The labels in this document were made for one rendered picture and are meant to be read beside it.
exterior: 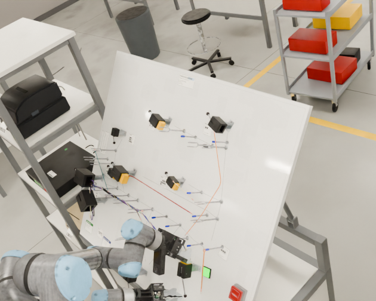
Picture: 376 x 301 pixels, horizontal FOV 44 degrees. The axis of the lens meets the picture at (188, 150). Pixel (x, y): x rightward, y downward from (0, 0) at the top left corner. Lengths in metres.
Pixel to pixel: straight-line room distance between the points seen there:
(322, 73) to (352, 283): 2.12
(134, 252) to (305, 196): 2.21
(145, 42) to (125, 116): 3.89
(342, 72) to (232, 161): 2.77
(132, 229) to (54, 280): 0.44
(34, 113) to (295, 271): 1.46
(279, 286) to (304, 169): 1.84
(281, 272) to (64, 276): 1.20
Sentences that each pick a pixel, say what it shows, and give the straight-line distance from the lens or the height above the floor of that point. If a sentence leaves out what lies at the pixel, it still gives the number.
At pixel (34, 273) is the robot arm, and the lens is 1.34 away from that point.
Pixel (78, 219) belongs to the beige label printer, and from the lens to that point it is 2.85.
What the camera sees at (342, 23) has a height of 0.63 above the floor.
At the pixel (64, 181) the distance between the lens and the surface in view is 2.65.
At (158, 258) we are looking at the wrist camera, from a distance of 1.79.
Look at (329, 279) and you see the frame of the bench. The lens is 2.26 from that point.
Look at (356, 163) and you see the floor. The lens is 3.89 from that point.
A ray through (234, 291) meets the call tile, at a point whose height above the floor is 1.12.
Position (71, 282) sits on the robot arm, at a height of 1.69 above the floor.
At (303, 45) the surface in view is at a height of 0.64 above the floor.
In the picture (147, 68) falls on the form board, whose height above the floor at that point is 1.64.
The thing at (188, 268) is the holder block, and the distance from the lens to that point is 1.91.
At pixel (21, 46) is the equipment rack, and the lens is 2.45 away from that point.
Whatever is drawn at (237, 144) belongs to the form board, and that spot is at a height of 1.50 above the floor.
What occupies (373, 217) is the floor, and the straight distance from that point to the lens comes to 3.49.
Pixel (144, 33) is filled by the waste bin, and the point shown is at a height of 0.39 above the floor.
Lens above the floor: 2.58
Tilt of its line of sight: 36 degrees down
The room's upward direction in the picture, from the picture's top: 19 degrees counter-clockwise
